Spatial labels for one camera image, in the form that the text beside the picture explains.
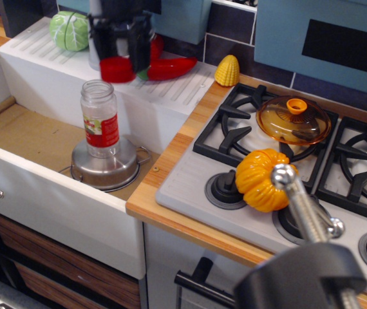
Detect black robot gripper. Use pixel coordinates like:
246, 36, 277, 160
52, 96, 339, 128
88, 0, 155, 73

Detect red plastic cap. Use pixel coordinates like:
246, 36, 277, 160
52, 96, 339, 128
100, 56, 136, 83

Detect grey toy faucet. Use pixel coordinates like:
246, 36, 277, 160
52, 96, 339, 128
88, 0, 128, 71

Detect red toy chili pepper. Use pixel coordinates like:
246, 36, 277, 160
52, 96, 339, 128
136, 35, 198, 81

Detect green toy cabbage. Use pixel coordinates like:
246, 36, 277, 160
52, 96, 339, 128
49, 11, 89, 52

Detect clear jar with red label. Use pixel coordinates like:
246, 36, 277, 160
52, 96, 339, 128
80, 79, 120, 158

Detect yellow toy corn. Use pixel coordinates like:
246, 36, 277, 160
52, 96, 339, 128
214, 55, 240, 87

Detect white toy sink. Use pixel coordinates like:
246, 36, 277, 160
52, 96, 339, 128
0, 16, 217, 280

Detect upturned steel pot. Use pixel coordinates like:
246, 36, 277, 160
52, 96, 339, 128
68, 137, 151, 192

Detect black left burner grate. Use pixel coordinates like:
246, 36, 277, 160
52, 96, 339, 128
193, 84, 338, 192

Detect black burner grate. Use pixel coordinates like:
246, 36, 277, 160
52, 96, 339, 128
316, 117, 367, 218
193, 84, 338, 192

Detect black stove knob left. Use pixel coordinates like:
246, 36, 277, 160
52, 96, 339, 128
205, 169, 247, 211

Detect orange toy pumpkin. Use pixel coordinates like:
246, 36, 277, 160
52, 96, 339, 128
235, 149, 290, 212

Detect amber glass pot lid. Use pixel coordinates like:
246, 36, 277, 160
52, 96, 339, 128
256, 96, 332, 145

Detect teal toy microwave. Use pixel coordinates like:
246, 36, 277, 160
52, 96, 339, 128
254, 1, 367, 93

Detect black stove knob middle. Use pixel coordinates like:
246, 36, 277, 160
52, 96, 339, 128
272, 196, 332, 246

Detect grey toy stove top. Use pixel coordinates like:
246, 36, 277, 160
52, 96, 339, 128
155, 82, 367, 302

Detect wooden drawer fronts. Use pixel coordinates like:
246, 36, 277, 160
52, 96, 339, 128
0, 215, 142, 308

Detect black right burner grate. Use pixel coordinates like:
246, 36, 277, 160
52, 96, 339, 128
316, 117, 367, 218

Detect black clamp with silver screw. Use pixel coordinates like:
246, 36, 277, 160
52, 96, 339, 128
234, 164, 367, 308

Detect black oven door handle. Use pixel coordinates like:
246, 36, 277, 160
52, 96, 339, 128
174, 257, 235, 308

